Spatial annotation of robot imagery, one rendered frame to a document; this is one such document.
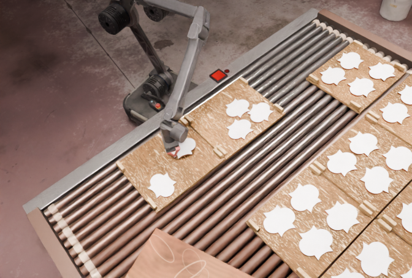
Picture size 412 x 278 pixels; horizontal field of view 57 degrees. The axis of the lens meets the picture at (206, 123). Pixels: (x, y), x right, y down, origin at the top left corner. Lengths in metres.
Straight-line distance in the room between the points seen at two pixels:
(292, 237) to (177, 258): 0.48
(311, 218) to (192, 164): 0.59
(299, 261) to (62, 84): 2.85
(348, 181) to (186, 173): 0.73
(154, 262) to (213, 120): 0.79
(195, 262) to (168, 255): 0.11
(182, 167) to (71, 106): 1.96
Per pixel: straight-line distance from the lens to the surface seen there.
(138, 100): 3.11
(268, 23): 4.05
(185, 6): 1.79
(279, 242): 1.66
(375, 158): 1.93
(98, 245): 1.78
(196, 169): 1.82
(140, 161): 1.89
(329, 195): 1.78
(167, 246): 1.56
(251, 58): 2.31
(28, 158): 3.42
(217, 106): 2.03
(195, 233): 1.70
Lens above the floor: 2.49
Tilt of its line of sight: 52 degrees down
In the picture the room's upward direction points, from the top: 8 degrees counter-clockwise
